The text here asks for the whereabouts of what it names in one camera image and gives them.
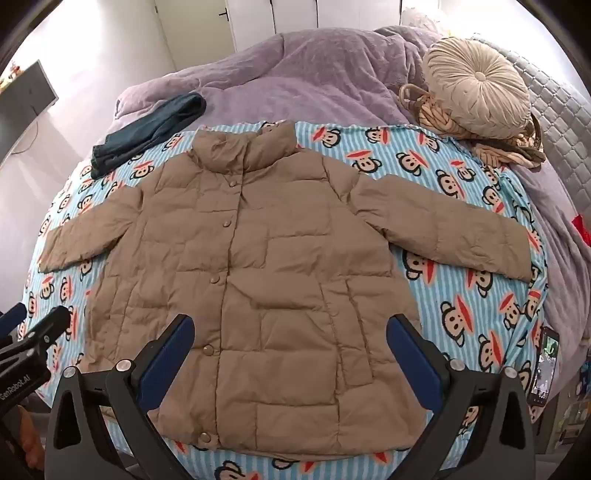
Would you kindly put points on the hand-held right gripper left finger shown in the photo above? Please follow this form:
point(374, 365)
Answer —
point(167, 364)

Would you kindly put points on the tan puffer jacket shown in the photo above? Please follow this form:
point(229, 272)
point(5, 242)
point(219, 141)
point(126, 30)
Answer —
point(258, 258)

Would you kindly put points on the purple fleece duvet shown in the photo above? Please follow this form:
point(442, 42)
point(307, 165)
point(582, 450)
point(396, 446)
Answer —
point(300, 78)

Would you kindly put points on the smartphone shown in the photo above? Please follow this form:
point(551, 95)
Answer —
point(545, 364)

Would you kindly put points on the striped monkey print blanket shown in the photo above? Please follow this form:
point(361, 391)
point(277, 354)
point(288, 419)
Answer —
point(461, 295)

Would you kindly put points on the wall television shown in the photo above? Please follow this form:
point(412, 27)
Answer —
point(23, 97)

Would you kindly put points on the white door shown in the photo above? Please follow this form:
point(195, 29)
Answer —
point(194, 32)

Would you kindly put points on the red flower decoration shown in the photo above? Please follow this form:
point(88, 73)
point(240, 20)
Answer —
point(11, 74)

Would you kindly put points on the white wardrobe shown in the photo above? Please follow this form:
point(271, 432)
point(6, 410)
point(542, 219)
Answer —
point(346, 14)

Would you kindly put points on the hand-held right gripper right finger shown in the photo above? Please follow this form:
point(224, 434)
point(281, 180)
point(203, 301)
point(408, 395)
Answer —
point(411, 360)

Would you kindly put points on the blue jeans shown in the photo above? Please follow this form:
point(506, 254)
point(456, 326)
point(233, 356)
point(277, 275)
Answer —
point(152, 129)

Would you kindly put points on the red cloth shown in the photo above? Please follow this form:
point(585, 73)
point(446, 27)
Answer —
point(582, 228)

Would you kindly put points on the beige knotted cushion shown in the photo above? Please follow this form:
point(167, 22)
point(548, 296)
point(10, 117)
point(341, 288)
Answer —
point(434, 115)

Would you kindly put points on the floral white pillow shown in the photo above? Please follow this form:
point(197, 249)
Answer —
point(420, 23)

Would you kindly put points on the grey quilted headboard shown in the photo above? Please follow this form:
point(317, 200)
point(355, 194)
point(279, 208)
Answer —
point(554, 106)

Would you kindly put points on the round beige pleated cushion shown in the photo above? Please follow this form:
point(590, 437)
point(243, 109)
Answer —
point(475, 87)

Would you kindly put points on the person's left hand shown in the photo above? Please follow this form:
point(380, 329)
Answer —
point(30, 436)

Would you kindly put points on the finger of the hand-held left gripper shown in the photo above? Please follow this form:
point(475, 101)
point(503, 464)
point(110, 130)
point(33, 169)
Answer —
point(14, 318)
point(46, 327)

